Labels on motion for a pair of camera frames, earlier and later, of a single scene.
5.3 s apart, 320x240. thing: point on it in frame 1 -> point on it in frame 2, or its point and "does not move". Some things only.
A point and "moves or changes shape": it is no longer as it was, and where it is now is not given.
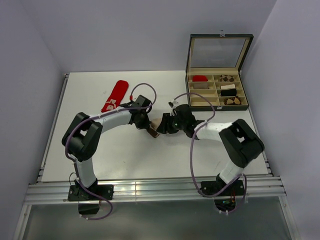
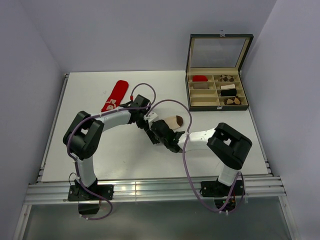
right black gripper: [163, 127] -> [150, 133]
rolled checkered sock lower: [234, 100] does not move
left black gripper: [145, 125] does not move
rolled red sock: [199, 78] does not move
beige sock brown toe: [154, 124] moves or changes shape
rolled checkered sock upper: [223, 78] does not move
